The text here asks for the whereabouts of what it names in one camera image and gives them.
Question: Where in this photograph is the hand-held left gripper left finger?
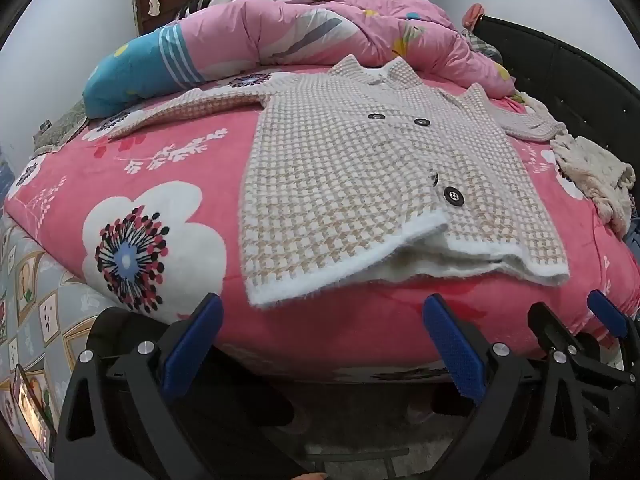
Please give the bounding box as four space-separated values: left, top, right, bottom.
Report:
54 293 236 480

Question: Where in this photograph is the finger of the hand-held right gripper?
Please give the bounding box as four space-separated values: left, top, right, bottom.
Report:
528 302 613 368
586 290 640 381

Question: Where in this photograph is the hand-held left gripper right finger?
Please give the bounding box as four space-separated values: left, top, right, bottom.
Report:
422 294 598 480

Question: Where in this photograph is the beige checked knit coat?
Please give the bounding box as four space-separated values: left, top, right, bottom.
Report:
102 54 571 308

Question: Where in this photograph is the dark blue cloth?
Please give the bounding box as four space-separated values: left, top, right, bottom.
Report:
621 212 640 261

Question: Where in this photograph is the cream knitted garment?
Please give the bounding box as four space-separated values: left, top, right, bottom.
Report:
549 132 637 238

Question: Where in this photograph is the patterned bed skirt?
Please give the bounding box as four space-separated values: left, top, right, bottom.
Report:
0 215 118 466

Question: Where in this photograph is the pink floral bed sheet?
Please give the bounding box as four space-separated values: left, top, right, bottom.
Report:
4 62 640 378

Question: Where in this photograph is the black padded headboard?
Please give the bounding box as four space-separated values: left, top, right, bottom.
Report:
477 15 640 161

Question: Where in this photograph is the grey patterned cloth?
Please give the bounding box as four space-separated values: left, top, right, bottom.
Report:
31 99 90 155

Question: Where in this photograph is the grey plaid cloth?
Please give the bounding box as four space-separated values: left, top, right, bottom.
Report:
459 27 505 65

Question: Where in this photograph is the red cloth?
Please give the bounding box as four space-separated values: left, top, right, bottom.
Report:
461 3 485 32

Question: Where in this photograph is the pink and blue printed quilt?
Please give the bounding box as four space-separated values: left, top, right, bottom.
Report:
82 0 516 120

